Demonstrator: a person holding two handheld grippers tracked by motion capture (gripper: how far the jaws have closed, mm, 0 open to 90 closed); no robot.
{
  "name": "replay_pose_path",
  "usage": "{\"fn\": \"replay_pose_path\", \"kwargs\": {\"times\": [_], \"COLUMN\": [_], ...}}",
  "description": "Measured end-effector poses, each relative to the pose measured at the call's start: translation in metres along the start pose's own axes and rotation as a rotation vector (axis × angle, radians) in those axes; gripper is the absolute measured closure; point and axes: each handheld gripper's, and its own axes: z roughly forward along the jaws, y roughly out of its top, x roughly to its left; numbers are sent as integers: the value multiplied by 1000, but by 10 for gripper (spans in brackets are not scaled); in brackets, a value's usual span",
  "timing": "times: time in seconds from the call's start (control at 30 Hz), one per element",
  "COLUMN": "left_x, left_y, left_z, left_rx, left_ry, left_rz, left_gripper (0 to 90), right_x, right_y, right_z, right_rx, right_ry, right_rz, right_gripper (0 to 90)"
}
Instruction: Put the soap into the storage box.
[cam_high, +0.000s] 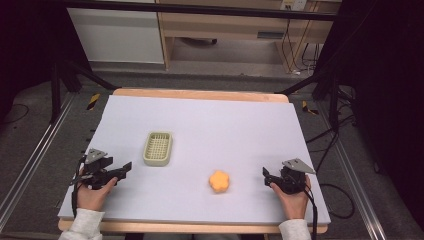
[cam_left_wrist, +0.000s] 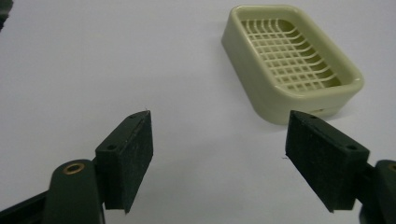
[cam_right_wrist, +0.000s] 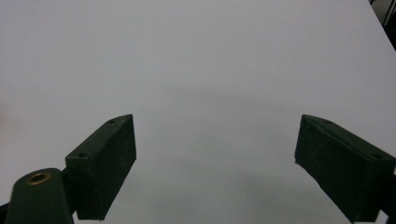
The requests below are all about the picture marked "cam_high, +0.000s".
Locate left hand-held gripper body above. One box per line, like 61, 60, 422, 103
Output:
70, 148, 116, 191

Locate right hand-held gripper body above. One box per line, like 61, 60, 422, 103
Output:
272, 158, 317, 195

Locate beige slotted soap dish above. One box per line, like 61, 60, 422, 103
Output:
142, 131, 174, 167

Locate orange flower-shaped soap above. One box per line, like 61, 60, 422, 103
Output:
208, 170, 231, 194

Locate person's right hand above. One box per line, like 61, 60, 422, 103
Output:
270, 175, 312, 221

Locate person's left hand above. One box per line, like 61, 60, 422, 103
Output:
76, 176, 119, 212

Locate white foam mat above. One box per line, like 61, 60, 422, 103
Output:
57, 94, 332, 226

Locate yellow black tape marker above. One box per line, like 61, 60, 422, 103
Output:
86, 92, 101, 111
301, 100, 320, 117

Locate black metal stand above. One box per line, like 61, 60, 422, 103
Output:
49, 59, 120, 125
274, 66, 342, 132

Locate wooden table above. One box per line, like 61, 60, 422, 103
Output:
57, 87, 330, 235

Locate white cabinet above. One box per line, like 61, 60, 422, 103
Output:
66, 7, 166, 65

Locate black curtain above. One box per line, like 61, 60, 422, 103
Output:
0, 0, 92, 118
315, 0, 424, 231

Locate wooden desk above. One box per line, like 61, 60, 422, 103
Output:
155, 0, 342, 74

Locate white power strip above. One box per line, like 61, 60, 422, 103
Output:
280, 0, 308, 12

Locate black metal crossbar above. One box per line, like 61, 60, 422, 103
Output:
62, 0, 338, 22

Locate left hand-held gripper cable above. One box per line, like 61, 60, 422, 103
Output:
70, 155, 88, 218

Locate hand-held gripper cable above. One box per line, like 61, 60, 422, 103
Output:
70, 155, 88, 218
303, 186, 319, 240

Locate right hand-held gripper cable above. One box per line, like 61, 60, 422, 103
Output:
303, 186, 319, 240

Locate black floor cable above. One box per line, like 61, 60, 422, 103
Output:
305, 113, 357, 220

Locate metal floor rail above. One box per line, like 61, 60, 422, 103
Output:
316, 99, 388, 240
0, 92, 77, 232

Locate hanging desk cables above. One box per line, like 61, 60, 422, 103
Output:
280, 18, 322, 75

